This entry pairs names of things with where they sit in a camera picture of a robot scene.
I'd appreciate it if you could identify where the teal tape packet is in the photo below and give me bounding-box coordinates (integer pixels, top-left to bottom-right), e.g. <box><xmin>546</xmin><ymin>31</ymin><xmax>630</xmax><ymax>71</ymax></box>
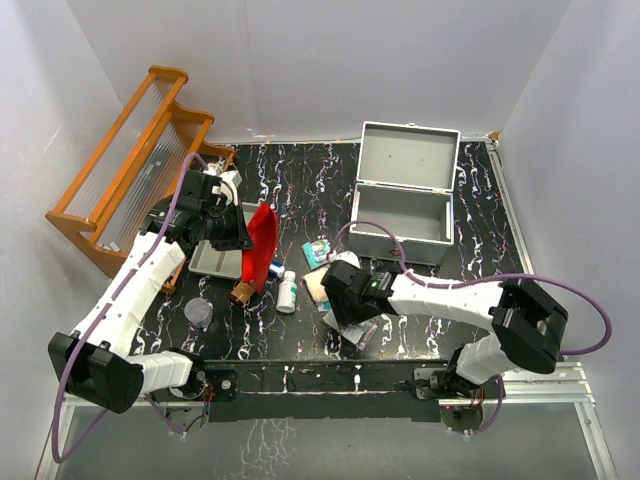
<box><xmin>302</xmin><ymin>239</ymin><xmax>331</xmax><ymax>271</ymax></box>

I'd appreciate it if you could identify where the red first aid pouch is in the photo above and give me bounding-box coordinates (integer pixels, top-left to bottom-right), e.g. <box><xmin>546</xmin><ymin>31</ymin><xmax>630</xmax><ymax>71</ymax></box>
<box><xmin>241</xmin><ymin>203</ymin><xmax>279</xmax><ymax>292</ymax></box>

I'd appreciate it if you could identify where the white gauze pads bag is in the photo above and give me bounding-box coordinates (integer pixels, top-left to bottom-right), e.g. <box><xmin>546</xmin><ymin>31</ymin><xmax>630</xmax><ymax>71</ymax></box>
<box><xmin>322</xmin><ymin>311</ymin><xmax>378</xmax><ymax>350</ymax></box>

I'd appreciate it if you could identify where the wooden shelf rack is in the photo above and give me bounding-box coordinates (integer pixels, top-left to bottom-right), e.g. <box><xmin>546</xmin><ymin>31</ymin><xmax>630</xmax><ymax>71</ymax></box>
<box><xmin>46</xmin><ymin>66</ymin><xmax>236</xmax><ymax>278</ymax></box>

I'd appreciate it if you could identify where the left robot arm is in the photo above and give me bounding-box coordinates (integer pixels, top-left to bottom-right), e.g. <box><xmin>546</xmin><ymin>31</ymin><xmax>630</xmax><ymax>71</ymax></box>
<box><xmin>48</xmin><ymin>194</ymin><xmax>253</xmax><ymax>413</ymax></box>

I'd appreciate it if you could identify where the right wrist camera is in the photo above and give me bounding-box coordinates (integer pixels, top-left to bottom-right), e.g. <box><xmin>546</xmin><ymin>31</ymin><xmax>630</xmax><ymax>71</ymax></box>
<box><xmin>327</xmin><ymin>251</ymin><xmax>361</xmax><ymax>268</ymax></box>

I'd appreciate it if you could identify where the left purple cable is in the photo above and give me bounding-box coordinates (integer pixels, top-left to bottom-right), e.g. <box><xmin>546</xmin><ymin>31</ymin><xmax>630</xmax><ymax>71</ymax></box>
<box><xmin>49</xmin><ymin>152</ymin><xmax>221</xmax><ymax>464</ymax></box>

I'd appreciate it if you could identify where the grey metal case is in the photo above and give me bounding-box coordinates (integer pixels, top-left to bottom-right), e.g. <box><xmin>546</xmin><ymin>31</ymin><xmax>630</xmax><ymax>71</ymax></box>
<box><xmin>348</xmin><ymin>121</ymin><xmax>461</xmax><ymax>266</ymax></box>

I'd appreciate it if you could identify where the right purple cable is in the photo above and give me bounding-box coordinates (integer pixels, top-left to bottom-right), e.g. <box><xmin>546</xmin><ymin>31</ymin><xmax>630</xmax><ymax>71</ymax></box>
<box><xmin>335</xmin><ymin>219</ymin><xmax>614</xmax><ymax>436</ymax></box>

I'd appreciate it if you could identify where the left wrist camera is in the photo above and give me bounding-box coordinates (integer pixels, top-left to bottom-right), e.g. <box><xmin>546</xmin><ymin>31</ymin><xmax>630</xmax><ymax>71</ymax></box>
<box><xmin>211</xmin><ymin>170</ymin><xmax>242</xmax><ymax>206</ymax></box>

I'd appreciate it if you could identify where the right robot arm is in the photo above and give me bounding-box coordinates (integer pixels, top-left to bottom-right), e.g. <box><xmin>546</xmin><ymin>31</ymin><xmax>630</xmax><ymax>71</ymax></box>
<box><xmin>320</xmin><ymin>252</ymin><xmax>568</xmax><ymax>398</ymax></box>

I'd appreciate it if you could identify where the white medicine bottle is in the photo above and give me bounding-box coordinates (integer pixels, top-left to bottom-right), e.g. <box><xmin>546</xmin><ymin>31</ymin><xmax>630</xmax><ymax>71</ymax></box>
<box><xmin>276</xmin><ymin>270</ymin><xmax>297</xmax><ymax>314</ymax></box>

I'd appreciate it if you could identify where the purple cable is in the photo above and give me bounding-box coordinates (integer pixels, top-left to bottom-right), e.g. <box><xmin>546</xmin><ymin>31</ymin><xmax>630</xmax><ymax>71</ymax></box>
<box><xmin>49</xmin><ymin>152</ymin><xmax>221</xmax><ymax>464</ymax></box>
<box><xmin>335</xmin><ymin>219</ymin><xmax>614</xmax><ymax>436</ymax></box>

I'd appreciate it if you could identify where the clear round container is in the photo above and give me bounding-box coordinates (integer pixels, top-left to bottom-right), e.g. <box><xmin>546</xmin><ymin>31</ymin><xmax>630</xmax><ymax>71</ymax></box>
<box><xmin>184</xmin><ymin>297</ymin><xmax>213</xmax><ymax>329</ymax></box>

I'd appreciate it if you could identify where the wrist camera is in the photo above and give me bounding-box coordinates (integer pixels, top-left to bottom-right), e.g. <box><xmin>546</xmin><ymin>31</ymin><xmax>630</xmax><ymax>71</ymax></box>
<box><xmin>327</xmin><ymin>251</ymin><xmax>361</xmax><ymax>268</ymax></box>
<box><xmin>211</xmin><ymin>170</ymin><xmax>242</xmax><ymax>206</ymax></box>

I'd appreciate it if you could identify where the brown medicine bottle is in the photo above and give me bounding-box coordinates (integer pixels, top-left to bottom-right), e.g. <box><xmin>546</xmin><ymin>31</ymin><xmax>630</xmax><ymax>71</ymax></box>
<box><xmin>229</xmin><ymin>282</ymin><xmax>256</xmax><ymax>305</ymax></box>

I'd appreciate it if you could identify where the grey plastic tray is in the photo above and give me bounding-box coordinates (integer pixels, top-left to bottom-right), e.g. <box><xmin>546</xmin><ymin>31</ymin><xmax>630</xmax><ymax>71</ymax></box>
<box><xmin>188</xmin><ymin>201</ymin><xmax>262</xmax><ymax>280</ymax></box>

